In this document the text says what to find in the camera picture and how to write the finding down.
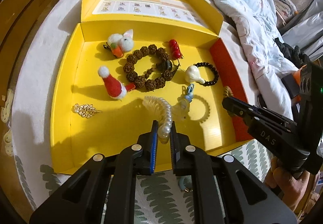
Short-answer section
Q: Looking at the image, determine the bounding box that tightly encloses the black bead bracelet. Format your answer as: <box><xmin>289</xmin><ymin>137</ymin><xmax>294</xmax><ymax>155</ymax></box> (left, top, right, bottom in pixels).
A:
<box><xmin>193</xmin><ymin>62</ymin><xmax>220</xmax><ymax>87</ymax></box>

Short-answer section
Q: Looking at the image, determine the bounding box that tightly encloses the red santa hat clip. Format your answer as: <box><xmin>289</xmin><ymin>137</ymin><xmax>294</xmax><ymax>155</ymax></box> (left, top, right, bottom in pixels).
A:
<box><xmin>98</xmin><ymin>66</ymin><xmax>136</xmax><ymax>100</ymax></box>

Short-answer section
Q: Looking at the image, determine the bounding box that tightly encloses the yellow cardboard box tray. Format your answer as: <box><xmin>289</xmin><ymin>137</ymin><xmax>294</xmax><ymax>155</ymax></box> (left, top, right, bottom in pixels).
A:
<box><xmin>49</xmin><ymin>0</ymin><xmax>254</xmax><ymax>175</ymax></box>

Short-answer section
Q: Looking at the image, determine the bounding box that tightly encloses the gold spiral hair tie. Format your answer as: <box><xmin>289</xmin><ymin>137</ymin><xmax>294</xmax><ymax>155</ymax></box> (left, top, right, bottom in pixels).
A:
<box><xmin>223</xmin><ymin>85</ymin><xmax>235</xmax><ymax>116</ymax></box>

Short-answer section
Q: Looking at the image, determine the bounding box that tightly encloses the person's right hand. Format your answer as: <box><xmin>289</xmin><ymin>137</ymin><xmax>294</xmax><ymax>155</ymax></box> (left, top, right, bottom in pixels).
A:
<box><xmin>264</xmin><ymin>157</ymin><xmax>320</xmax><ymax>214</ymax></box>

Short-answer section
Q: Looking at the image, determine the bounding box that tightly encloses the brown rudraksha bead bracelet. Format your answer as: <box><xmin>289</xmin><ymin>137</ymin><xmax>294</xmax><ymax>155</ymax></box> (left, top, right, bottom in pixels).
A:
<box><xmin>123</xmin><ymin>44</ymin><xmax>174</xmax><ymax>92</ymax></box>

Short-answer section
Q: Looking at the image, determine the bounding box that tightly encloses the green leaf patterned bedsheet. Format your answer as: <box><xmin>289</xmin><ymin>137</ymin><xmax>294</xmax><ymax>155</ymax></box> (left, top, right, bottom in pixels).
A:
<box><xmin>11</xmin><ymin>0</ymin><xmax>274</xmax><ymax>224</ymax></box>

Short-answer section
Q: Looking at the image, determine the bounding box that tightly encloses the light blue bangle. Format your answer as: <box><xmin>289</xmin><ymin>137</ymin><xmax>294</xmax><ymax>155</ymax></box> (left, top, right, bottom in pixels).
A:
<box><xmin>178</xmin><ymin>176</ymin><xmax>193</xmax><ymax>192</ymax></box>

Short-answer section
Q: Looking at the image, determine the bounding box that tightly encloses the floral white duvet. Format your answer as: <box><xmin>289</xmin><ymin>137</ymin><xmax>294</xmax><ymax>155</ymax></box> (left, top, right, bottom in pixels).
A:
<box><xmin>213</xmin><ymin>0</ymin><xmax>297</xmax><ymax>118</ymax></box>

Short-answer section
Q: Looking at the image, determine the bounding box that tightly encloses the orange phone case object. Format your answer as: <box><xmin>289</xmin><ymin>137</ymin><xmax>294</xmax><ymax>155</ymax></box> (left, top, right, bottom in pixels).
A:
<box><xmin>281</xmin><ymin>65</ymin><xmax>306</xmax><ymax>105</ymax></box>

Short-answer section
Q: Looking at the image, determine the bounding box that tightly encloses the white pearl bracelet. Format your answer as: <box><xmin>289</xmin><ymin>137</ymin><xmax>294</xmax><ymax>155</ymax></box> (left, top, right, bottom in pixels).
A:
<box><xmin>142</xmin><ymin>95</ymin><xmax>174</xmax><ymax>144</ymax></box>

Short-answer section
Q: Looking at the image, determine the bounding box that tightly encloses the red berry hair clip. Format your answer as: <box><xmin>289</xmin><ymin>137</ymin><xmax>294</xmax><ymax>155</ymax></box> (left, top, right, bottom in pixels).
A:
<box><xmin>169</xmin><ymin>39</ymin><xmax>183</xmax><ymax>60</ymax></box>

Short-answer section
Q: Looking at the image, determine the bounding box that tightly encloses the white fluffy pompom clip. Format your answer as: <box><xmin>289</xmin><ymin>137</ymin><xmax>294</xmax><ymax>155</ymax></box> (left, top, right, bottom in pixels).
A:
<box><xmin>185</xmin><ymin>65</ymin><xmax>205</xmax><ymax>84</ymax></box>

